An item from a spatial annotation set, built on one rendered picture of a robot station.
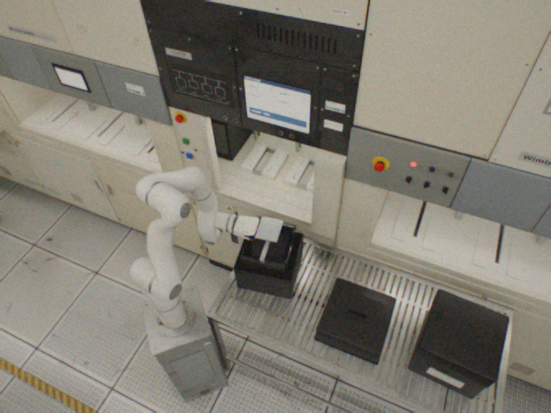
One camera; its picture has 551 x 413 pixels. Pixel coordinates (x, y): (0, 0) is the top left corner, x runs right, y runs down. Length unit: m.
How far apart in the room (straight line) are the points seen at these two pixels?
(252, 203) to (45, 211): 2.06
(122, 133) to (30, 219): 1.31
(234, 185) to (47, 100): 1.60
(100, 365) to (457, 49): 2.58
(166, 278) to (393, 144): 1.00
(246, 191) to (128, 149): 0.83
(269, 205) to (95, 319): 1.49
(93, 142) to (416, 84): 2.05
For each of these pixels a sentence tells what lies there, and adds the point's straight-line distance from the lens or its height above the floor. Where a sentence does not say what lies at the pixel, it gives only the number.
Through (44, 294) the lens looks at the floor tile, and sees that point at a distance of 3.46.
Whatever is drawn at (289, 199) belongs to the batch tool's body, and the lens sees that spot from 2.36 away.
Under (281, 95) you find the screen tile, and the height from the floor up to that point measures 1.63.
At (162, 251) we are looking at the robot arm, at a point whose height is 1.30.
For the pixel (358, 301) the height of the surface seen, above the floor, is 0.86.
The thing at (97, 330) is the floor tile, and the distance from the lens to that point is 3.16.
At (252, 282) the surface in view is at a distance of 2.10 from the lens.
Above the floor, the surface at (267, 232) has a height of 1.11.
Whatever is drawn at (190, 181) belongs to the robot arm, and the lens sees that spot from 1.66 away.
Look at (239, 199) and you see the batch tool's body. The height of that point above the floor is 0.87.
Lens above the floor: 2.68
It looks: 50 degrees down
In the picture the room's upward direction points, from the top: 4 degrees counter-clockwise
